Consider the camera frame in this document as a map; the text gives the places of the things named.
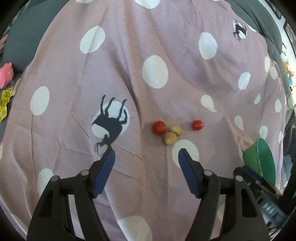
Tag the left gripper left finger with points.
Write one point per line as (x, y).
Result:
(51, 219)

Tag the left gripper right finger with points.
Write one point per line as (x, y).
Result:
(242, 218)

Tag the green plastic bowl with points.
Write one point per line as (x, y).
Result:
(259, 158)

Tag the lone cherry tomato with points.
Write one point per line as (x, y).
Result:
(197, 125)

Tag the near tan longan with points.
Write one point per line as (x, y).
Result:
(170, 138)

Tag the tan longan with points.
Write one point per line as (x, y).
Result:
(176, 129)
(170, 138)

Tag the far tan longan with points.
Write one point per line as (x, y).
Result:
(176, 129)

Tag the cherry tomato by longans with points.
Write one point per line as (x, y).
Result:
(159, 128)

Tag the yellow snack packet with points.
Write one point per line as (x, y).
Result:
(5, 99)

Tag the pink plush toy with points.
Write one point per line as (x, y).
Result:
(6, 75)

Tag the pink polka dot blanket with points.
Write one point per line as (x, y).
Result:
(110, 69)

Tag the grey sofa cushion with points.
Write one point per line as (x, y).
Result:
(27, 32)

